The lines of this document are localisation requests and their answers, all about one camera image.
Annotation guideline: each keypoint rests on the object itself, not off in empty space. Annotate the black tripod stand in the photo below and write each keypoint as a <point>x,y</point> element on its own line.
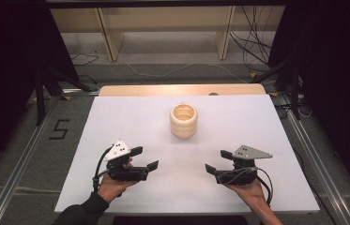
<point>40,100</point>

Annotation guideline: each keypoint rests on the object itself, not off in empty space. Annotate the light wooden shelf unit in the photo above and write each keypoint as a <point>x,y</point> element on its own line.
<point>113,40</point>

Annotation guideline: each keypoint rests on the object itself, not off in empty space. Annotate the black metal bar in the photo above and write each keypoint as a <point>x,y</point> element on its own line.
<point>163,3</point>

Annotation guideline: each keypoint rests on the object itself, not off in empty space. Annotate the person's right hand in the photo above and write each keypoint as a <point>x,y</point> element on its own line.
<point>252,193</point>

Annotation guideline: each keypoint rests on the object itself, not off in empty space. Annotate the person's left hand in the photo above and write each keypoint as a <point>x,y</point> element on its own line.
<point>111,189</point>

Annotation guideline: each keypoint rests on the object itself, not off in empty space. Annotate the beige ribbed cup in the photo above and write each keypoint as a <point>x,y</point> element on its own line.
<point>183,126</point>

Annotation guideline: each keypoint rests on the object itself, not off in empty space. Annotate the dark curtain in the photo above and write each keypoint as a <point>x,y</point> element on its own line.
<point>341,78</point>
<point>7,78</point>

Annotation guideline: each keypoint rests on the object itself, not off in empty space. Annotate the black metal stand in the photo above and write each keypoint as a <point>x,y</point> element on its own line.
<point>294,93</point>

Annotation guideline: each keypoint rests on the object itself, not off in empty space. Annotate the yellow tape piece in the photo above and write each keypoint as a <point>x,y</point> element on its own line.
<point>253,75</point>
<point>67,97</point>
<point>273,93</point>

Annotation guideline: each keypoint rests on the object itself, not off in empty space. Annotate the light wooden table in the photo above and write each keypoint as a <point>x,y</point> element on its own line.
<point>163,90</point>

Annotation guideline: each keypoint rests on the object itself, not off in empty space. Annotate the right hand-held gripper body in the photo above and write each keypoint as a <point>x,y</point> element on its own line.
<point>244,176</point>

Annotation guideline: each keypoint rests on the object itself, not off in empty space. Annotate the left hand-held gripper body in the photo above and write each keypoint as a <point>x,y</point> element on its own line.
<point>118,152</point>

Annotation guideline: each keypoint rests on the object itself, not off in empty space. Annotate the aluminium floor rail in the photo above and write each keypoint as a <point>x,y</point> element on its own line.
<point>16,175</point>
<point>316,168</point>

